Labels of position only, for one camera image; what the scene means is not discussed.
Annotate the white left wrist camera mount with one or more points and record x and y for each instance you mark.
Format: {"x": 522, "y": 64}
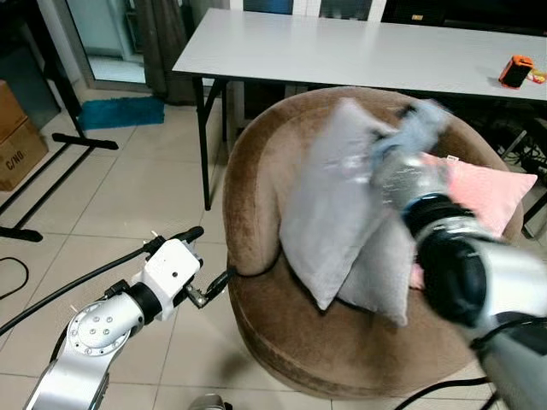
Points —
{"x": 169, "y": 269}

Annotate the grey robot foot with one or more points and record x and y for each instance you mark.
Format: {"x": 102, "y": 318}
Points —
{"x": 208, "y": 402}

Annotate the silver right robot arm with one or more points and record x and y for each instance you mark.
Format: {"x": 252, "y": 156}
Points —
{"x": 479, "y": 273}

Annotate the white folding table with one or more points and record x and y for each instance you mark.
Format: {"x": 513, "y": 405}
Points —
{"x": 359, "y": 47}

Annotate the brown cardboard box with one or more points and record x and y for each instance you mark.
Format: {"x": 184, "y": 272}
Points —
{"x": 17, "y": 141}

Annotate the blue floor mat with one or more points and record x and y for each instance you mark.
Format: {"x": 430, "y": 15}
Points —
{"x": 121, "y": 112}

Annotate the orange and black device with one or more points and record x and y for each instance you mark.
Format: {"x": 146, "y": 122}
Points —
{"x": 515, "y": 73}

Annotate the small yellow red item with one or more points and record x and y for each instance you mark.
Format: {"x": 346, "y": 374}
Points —
{"x": 539, "y": 76}

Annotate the round brown sofa chair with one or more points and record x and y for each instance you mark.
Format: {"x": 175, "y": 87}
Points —
{"x": 282, "y": 342}

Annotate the dark grey curtain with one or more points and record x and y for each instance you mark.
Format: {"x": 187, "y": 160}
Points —
{"x": 164, "y": 43}

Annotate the small grey pillow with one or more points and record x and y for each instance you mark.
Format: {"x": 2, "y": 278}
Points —
{"x": 385, "y": 278}

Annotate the pink pillow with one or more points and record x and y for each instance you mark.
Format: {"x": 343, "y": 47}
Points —
{"x": 491, "y": 192}

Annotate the black metal stand base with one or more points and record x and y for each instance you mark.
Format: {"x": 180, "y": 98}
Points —
{"x": 81, "y": 139}

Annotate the large grey pillow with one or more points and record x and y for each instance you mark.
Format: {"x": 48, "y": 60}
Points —
{"x": 329, "y": 201}

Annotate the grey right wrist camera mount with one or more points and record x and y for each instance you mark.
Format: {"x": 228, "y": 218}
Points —
{"x": 426, "y": 124}

